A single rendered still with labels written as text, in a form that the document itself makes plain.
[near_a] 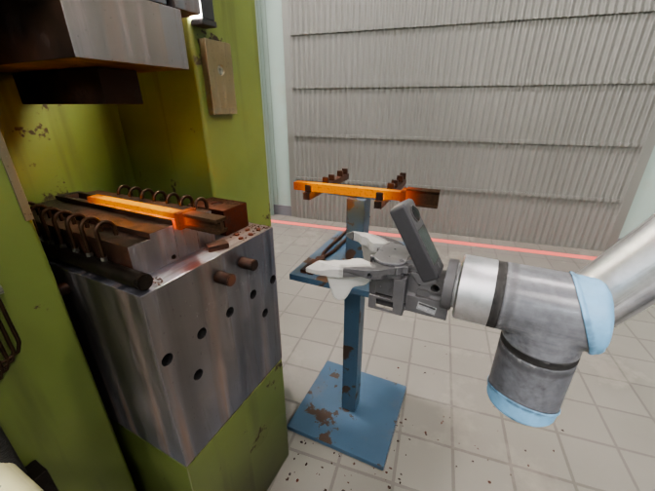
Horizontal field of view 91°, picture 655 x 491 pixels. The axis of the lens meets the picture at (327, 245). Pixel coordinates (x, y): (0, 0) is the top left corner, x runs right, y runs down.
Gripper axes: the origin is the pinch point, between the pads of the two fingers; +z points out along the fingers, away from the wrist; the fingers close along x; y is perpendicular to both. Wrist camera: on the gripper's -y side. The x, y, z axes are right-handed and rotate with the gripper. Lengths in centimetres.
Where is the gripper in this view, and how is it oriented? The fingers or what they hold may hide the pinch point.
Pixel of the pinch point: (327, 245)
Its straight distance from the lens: 52.6
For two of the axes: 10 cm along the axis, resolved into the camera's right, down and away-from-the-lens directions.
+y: 0.0, 9.2, 4.0
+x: 4.5, -3.6, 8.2
